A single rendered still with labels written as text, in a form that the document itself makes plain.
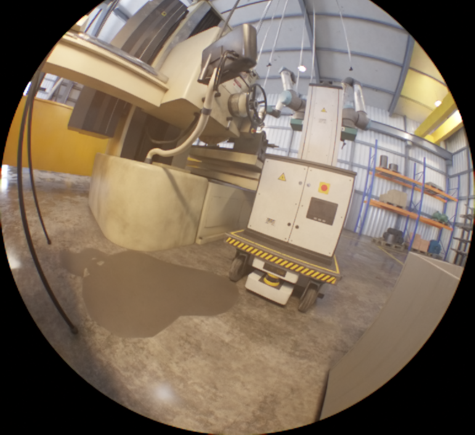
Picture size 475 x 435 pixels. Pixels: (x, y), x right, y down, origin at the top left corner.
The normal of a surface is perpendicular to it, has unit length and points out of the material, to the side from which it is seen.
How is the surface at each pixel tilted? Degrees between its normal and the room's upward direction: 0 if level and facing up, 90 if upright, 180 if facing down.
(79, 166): 90
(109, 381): 0
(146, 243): 90
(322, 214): 90
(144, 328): 0
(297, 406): 0
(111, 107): 90
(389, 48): 169
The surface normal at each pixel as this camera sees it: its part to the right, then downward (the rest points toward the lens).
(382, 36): -0.34, 0.94
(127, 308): 0.25, -0.96
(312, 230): -0.48, -0.07
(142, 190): 0.48, 0.18
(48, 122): 0.84, 0.25
